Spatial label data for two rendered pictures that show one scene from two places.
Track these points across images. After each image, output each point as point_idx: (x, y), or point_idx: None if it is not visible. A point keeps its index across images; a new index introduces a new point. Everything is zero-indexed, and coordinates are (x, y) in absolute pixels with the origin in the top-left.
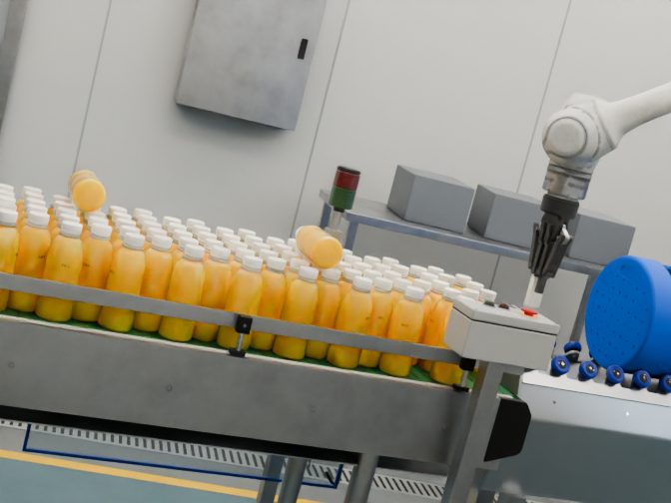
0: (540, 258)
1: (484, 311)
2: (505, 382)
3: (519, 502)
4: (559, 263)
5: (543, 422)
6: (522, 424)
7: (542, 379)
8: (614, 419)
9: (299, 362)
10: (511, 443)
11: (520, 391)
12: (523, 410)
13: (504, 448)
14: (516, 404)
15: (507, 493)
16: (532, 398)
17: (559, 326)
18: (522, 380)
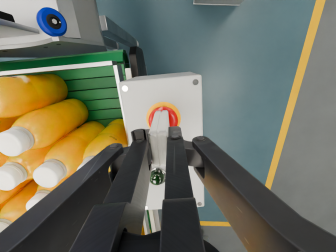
0: (146, 184)
1: (203, 194)
2: (62, 47)
3: (107, 20)
4: (232, 160)
5: (96, 9)
6: (139, 54)
7: (66, 7)
8: None
9: (153, 227)
10: (142, 60)
11: (88, 40)
12: (137, 56)
13: (144, 65)
14: (138, 65)
15: (102, 29)
16: (86, 23)
17: (201, 75)
18: (78, 38)
